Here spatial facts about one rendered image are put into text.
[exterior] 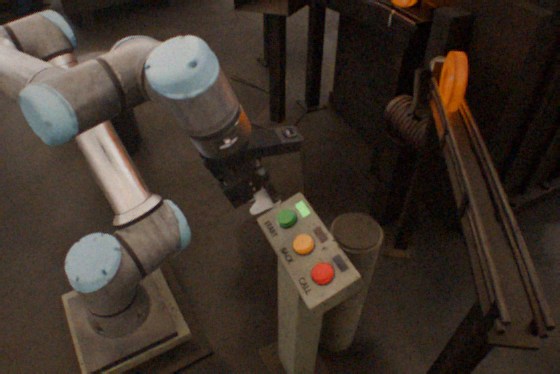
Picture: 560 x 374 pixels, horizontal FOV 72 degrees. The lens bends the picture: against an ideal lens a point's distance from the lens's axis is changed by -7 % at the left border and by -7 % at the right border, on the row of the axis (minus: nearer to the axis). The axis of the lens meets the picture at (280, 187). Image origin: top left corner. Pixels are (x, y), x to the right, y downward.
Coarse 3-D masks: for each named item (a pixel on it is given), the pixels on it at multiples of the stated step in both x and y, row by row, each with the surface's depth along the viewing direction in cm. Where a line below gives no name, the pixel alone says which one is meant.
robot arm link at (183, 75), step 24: (168, 48) 54; (192, 48) 52; (168, 72) 51; (192, 72) 51; (216, 72) 54; (168, 96) 53; (192, 96) 53; (216, 96) 55; (192, 120) 56; (216, 120) 57
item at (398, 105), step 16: (400, 96) 133; (400, 112) 129; (416, 112) 126; (400, 128) 129; (416, 128) 124; (384, 144) 142; (400, 144) 135; (416, 144) 124; (384, 160) 145; (400, 160) 139; (416, 160) 143; (384, 176) 148; (400, 176) 145; (384, 192) 152; (400, 192) 152; (384, 208) 155; (400, 208) 160; (384, 224) 162
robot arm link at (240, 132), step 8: (240, 120) 60; (248, 120) 64; (232, 128) 59; (240, 128) 61; (248, 128) 63; (224, 136) 59; (232, 136) 60; (240, 136) 61; (248, 136) 63; (200, 144) 61; (208, 144) 60; (216, 144) 60; (224, 144) 61; (232, 144) 61; (240, 144) 62; (200, 152) 64; (208, 152) 62; (216, 152) 61; (224, 152) 61; (232, 152) 62
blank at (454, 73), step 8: (448, 56) 105; (456, 56) 99; (464, 56) 99; (448, 64) 105; (456, 64) 98; (464, 64) 98; (448, 72) 107; (456, 72) 98; (464, 72) 98; (440, 80) 112; (448, 80) 109; (456, 80) 98; (464, 80) 98; (440, 88) 111; (448, 88) 103; (456, 88) 99; (464, 88) 98; (448, 96) 102; (456, 96) 100; (448, 104) 102; (456, 104) 102
